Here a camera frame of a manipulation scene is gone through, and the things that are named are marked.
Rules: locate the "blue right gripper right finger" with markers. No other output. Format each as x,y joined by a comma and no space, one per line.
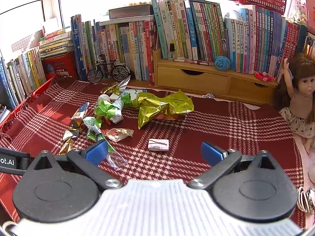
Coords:
212,154

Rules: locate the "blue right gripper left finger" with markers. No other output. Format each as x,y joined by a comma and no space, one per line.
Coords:
97,152

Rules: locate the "beige snack wrapper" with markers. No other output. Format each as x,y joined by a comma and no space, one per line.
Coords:
118,134

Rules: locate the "colourful fruit snack packet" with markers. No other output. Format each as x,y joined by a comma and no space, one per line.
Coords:
79,115

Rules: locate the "green white wrapper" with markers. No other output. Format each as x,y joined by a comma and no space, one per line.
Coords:
112,111

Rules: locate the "small white packet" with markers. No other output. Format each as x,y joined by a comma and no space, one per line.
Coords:
158,145

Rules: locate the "gold candy wrapper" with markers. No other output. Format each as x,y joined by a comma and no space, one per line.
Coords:
116,87

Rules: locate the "large gold foil wrapper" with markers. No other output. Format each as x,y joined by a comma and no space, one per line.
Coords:
150,106

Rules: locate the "stack of flat books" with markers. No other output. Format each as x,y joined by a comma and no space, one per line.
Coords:
56,43

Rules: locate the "red white plaid blanket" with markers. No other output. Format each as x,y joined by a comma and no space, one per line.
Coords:
228,125

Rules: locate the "white blue paper bag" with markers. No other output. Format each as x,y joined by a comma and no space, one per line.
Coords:
132,92

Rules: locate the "wooden desk organizer with drawers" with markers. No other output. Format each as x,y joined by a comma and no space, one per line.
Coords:
202,79

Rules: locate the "miniature black bicycle model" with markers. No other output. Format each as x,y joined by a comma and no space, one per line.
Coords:
111,69

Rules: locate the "blue yarn ball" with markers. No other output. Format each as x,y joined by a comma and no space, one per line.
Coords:
222,63

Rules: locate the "red pen on organizer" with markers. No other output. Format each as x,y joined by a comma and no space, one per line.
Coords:
196,62

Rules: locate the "brown-haired doll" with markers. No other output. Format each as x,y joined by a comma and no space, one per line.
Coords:
295,96

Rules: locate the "large red book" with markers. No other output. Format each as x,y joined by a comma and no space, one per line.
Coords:
150,43

